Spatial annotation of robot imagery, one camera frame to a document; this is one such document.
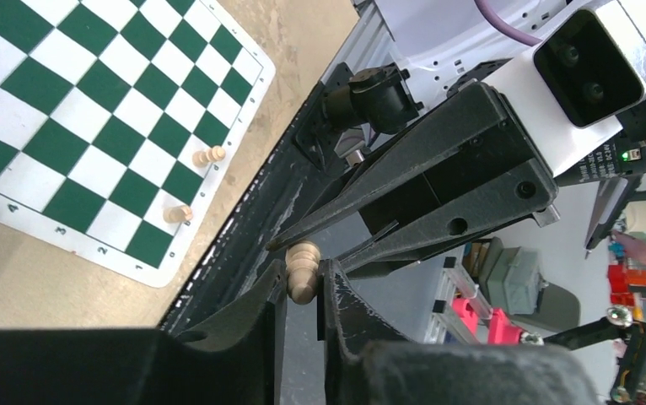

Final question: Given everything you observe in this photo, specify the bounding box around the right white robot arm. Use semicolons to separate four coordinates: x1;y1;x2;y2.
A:
267;24;589;278

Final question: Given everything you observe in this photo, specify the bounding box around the light wooden chess piece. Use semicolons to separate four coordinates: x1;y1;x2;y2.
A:
285;240;320;305

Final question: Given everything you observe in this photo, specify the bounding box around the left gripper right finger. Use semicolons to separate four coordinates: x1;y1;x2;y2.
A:
318;259;411;404

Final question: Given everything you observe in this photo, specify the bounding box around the light chess piece on board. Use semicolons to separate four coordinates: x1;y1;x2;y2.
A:
191;146;227;168

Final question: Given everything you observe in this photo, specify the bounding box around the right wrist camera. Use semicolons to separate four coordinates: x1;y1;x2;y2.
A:
484;1;646;176

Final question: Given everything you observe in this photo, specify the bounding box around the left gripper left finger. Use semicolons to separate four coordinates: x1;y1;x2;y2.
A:
174;259;287;404

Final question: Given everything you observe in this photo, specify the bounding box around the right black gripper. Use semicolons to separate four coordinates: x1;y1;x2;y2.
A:
266;84;558;278

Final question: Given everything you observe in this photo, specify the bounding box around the green white chess board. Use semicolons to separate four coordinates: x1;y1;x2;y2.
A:
0;0;276;288

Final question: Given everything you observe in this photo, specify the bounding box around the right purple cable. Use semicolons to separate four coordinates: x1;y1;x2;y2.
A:
472;0;542;47

